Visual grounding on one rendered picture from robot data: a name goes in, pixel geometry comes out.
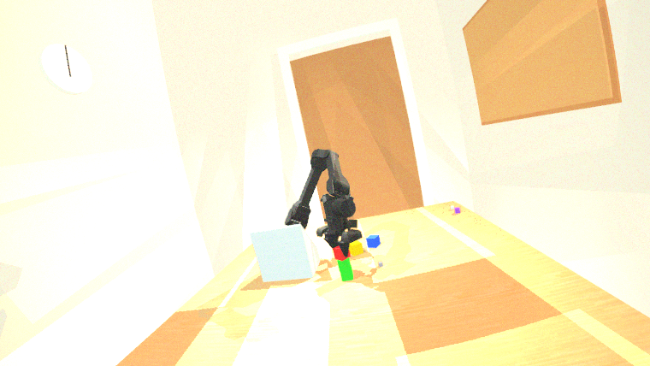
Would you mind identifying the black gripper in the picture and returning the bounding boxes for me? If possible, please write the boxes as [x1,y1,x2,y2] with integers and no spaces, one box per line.
[316,215,363,258]

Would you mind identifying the red block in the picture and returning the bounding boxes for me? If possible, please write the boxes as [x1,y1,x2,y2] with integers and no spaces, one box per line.
[333,245,351,261]

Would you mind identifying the yellow block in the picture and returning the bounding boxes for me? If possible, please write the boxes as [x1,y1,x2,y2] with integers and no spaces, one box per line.
[350,240,363,256]

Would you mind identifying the green block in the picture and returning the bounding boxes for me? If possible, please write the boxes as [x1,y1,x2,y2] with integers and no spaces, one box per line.
[340,266,353,281]
[338,257,351,272]

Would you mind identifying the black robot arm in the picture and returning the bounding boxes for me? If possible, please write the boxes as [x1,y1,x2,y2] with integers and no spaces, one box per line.
[284,149,358,231]

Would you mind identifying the blue block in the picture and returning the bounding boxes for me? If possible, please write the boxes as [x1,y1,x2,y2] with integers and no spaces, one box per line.
[366,235,381,249]

